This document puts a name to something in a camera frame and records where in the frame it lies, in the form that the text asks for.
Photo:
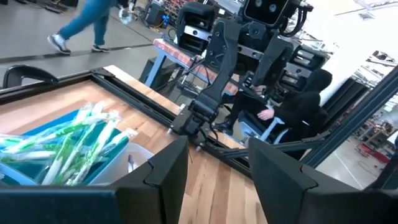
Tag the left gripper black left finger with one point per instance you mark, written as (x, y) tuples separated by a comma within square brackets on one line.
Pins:
[(93, 205)]

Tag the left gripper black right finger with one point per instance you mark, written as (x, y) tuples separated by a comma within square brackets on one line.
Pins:
[(311, 205)]

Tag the white toothbrush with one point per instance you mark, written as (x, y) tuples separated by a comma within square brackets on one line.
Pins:
[(130, 163)]

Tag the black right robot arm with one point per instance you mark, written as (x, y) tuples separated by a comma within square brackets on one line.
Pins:
[(224, 62)]

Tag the clear plastic bin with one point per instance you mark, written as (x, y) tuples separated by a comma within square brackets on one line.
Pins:
[(118, 168)]

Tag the teal plastic bin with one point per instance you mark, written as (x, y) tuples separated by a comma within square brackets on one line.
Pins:
[(31, 172)]

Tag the red cart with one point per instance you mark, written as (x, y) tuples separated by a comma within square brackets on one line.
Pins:
[(373, 152)]

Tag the light blue chair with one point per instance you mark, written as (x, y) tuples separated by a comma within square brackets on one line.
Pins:
[(267, 130)]

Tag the person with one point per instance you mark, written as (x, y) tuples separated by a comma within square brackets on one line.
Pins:
[(298, 109), (90, 18)]

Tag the black computer tower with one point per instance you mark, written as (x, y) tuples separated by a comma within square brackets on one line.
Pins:
[(169, 77)]

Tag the black aluminium table frame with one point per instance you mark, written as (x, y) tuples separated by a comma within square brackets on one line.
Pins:
[(133, 96)]

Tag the grey metal table frame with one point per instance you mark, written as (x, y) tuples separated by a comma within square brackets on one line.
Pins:
[(174, 56)]

